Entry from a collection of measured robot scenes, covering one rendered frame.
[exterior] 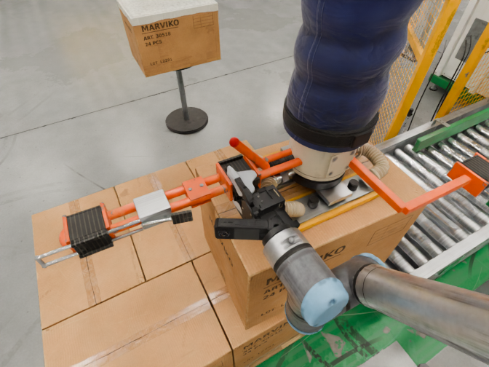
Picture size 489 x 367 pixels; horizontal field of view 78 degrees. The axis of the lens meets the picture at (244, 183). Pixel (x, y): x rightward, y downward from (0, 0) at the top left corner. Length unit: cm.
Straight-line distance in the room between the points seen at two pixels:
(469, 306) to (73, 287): 133
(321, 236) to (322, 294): 29
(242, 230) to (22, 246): 200
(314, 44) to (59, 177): 243
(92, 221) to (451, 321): 64
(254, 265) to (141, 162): 201
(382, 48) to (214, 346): 106
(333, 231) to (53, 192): 224
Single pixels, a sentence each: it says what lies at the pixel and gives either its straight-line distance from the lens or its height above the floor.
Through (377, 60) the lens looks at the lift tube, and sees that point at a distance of 64.
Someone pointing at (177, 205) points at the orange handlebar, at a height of 121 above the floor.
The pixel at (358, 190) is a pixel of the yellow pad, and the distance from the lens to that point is 93.
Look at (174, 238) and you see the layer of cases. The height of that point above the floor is 54.
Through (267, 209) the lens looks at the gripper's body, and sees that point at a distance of 65.
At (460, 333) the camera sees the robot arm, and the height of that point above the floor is 133.
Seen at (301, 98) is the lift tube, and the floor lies 139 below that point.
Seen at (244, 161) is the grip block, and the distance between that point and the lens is 77.
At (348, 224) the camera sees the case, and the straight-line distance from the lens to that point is 87.
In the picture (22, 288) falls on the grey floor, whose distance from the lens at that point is 231.
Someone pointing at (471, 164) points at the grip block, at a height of 121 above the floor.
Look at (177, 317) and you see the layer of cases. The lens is 129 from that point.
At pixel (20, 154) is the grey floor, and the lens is 320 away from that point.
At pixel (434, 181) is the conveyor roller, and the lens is 193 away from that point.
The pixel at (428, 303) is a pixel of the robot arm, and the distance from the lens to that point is 56.
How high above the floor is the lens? 175
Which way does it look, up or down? 48 degrees down
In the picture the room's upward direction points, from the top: straight up
